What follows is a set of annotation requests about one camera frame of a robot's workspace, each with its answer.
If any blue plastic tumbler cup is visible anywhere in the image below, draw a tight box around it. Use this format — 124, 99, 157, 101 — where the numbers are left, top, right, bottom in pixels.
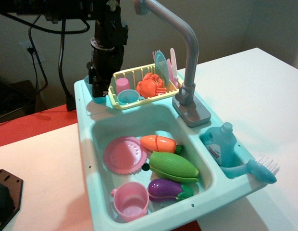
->
84, 76, 106, 103

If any yellow dish rack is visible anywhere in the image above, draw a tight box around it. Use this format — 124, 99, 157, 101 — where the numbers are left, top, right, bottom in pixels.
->
108, 64, 179, 110

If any teal toy sink unit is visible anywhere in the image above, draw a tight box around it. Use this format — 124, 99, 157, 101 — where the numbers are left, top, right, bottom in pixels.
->
74, 80, 265, 231

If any pink handled cup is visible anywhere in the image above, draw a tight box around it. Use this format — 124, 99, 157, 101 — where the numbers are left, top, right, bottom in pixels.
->
111, 181, 149, 222

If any pink toy spoon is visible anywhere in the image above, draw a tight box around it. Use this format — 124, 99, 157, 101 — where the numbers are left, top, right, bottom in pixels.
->
170, 77, 180, 89

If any black gooseneck clamp mount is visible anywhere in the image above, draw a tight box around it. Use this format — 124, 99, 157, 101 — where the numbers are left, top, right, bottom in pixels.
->
58, 19, 77, 112

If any black power cable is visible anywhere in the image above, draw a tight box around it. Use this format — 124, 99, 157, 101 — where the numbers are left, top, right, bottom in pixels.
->
0, 13, 91, 121

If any purple toy eggplant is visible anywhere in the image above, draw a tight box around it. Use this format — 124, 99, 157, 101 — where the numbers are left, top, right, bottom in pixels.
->
147, 179, 194, 202

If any pink scalloped plate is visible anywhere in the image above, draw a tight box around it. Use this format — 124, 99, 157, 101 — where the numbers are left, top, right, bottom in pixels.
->
103, 136, 147, 175

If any green toy corn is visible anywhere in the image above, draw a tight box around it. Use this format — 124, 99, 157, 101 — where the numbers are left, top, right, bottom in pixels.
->
149, 152, 199, 183

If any grey toy faucet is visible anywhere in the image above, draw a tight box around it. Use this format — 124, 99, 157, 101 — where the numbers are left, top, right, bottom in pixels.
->
134, 0, 211, 128

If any blue plate in rack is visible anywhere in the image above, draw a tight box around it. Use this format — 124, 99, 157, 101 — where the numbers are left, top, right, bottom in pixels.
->
154, 50, 169, 84

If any orange toy carrot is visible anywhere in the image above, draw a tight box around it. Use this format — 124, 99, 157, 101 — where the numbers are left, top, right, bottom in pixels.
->
140, 135, 183, 154

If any pink tumbler in rack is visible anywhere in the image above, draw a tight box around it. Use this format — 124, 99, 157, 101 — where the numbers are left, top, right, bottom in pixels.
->
115, 77, 130, 95

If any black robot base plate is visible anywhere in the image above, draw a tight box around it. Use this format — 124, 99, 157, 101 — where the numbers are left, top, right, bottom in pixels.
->
0, 169, 24, 231

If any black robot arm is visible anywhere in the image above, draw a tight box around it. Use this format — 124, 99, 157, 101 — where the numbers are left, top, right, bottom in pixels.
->
0, 0, 128, 98

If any blue toy soap bottle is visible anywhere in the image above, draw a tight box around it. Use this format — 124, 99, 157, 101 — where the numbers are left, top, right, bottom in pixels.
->
202, 122, 236, 167

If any blue dish brush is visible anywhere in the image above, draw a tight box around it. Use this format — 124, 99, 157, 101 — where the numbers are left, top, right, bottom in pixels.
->
220, 156, 280, 184

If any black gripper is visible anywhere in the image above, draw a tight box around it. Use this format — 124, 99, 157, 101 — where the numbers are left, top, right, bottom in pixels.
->
86, 37, 124, 98

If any orange toy crab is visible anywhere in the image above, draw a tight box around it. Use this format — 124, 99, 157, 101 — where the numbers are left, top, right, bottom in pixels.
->
136, 72, 166, 99

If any blue cup in rack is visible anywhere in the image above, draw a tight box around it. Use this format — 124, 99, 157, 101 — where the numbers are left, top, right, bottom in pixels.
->
117, 89, 145, 105

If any pink toy fork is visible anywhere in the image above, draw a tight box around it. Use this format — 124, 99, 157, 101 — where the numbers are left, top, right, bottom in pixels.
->
152, 51, 157, 61

